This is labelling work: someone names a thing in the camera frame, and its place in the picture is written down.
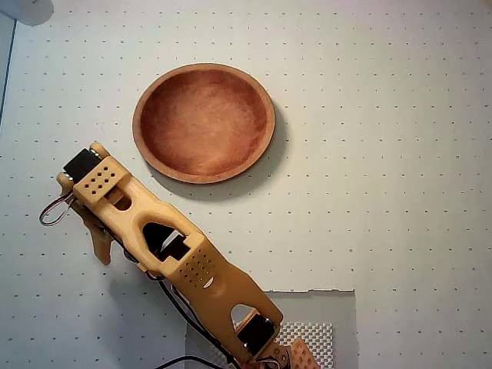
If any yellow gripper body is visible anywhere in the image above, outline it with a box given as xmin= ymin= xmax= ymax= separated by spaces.
xmin=75 ymin=202 xmax=101 ymax=231

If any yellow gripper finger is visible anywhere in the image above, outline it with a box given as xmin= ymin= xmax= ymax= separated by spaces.
xmin=91 ymin=222 xmax=113 ymax=267

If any brown wooden bowl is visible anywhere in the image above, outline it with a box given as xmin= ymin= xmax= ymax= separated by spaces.
xmin=132 ymin=62 xmax=277 ymax=185

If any white cylinder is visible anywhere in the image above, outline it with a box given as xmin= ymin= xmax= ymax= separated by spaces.
xmin=0 ymin=0 xmax=55 ymax=28

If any white checkered anti-slip mat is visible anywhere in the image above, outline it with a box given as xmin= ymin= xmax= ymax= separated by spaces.
xmin=209 ymin=321 xmax=334 ymax=369

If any gripper servo wire bundle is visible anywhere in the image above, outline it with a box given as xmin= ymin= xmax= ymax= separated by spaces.
xmin=38 ymin=194 xmax=75 ymax=228

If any black camera cable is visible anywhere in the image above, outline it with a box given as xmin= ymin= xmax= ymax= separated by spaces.
xmin=156 ymin=276 xmax=234 ymax=369

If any grey base plate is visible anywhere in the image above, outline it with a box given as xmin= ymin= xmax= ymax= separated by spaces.
xmin=185 ymin=288 xmax=357 ymax=369

